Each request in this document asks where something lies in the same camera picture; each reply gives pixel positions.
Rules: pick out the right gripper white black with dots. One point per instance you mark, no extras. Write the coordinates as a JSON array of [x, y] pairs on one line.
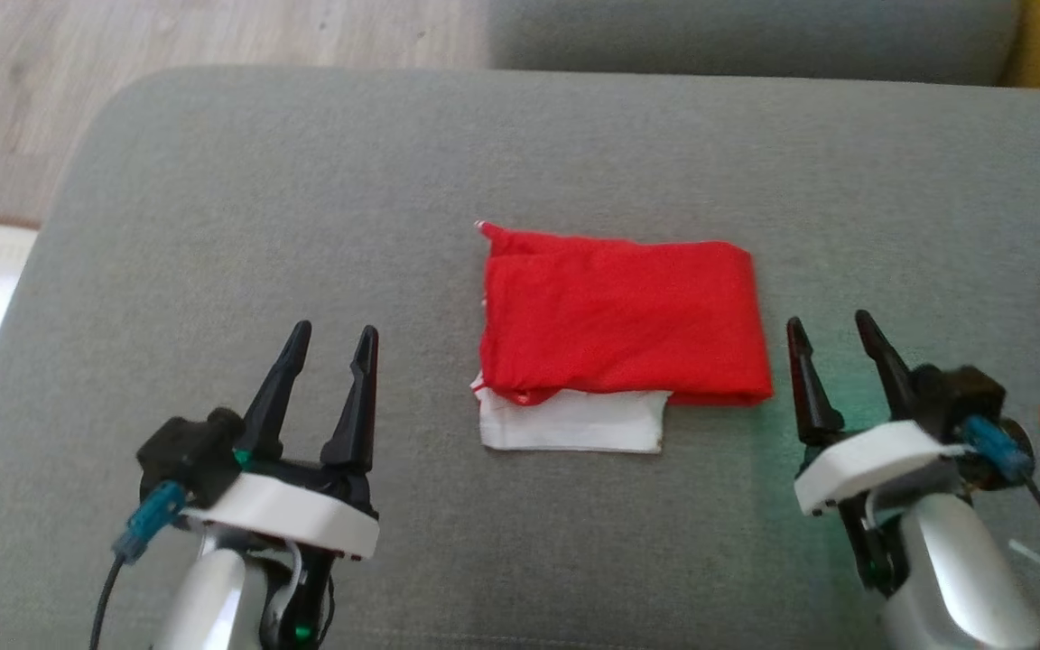
[[872, 460]]

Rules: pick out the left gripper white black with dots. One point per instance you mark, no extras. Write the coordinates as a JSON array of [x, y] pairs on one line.
[[303, 519]]

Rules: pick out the red and white jersey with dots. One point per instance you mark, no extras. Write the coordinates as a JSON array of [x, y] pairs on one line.
[[619, 307]]

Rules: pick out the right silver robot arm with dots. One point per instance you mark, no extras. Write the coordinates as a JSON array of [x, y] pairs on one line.
[[953, 578]]

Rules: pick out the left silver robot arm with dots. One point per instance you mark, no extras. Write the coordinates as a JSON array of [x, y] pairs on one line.
[[213, 596]]

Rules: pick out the large grey sofa seat cushion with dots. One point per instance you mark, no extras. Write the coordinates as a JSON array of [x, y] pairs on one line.
[[484, 144]]

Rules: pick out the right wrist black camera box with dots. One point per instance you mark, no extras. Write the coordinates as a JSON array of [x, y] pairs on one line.
[[962, 393]]

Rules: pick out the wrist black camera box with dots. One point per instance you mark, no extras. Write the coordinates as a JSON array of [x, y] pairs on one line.
[[962, 393], [190, 451]]

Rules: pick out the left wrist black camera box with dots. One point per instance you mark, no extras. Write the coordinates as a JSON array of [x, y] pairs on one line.
[[190, 451]]

